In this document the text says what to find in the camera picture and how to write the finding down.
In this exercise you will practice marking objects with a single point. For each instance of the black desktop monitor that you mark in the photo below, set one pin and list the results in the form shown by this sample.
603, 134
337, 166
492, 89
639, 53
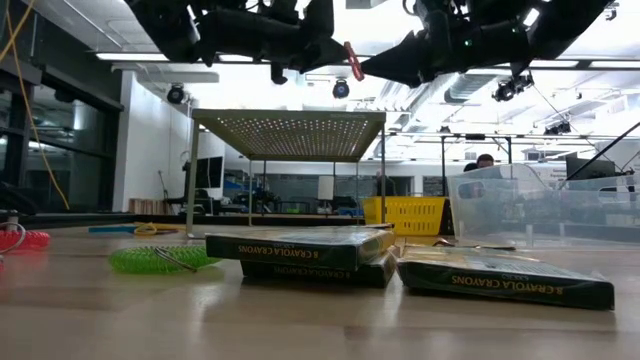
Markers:
600, 170

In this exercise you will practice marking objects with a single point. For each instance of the white background panel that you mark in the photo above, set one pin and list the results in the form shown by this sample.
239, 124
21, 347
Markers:
325, 187

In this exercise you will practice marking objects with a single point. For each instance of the person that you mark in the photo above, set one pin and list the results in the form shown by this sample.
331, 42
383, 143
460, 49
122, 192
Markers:
385, 184
484, 161

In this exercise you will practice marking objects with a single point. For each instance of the wooden slat crate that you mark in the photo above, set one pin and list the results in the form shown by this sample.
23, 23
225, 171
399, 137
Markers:
145, 206

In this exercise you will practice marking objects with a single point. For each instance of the blue rubber band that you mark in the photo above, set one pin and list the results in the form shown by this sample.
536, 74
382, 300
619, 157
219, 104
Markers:
112, 229

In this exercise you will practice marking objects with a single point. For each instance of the yellow rubber band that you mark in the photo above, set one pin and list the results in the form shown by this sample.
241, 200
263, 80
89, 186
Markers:
145, 230

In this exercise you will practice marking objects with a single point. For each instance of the overhead light bar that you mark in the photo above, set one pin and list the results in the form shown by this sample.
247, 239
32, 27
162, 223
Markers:
582, 64

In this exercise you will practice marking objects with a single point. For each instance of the black wall monitor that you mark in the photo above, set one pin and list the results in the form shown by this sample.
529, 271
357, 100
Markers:
210, 172

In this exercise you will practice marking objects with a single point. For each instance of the purple rubber band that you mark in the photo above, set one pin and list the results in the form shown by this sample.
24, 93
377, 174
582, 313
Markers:
167, 231

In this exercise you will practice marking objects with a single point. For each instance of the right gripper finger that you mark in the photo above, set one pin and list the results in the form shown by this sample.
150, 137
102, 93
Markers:
400, 57
420, 77

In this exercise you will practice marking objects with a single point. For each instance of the black table frame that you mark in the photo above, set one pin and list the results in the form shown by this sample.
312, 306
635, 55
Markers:
75, 219

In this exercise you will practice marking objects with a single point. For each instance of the green perforated metal shelf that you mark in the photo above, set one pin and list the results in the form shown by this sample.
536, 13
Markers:
295, 135

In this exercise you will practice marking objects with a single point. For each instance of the clear plastic container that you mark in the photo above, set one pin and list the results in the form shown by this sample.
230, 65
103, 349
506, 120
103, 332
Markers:
525, 215

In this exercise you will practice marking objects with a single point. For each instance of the Crayola crayon box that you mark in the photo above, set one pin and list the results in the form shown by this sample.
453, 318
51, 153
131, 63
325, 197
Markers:
320, 276
500, 282
300, 250

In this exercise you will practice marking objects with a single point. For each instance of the black ceiling track spotlight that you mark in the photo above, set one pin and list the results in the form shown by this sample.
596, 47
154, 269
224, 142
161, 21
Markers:
557, 128
512, 89

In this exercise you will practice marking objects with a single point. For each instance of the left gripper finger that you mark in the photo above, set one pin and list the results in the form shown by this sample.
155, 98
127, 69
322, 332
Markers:
320, 65
330, 50

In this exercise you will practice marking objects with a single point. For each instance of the yellow plastic basket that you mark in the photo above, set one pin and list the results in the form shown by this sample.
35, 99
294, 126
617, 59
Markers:
410, 215

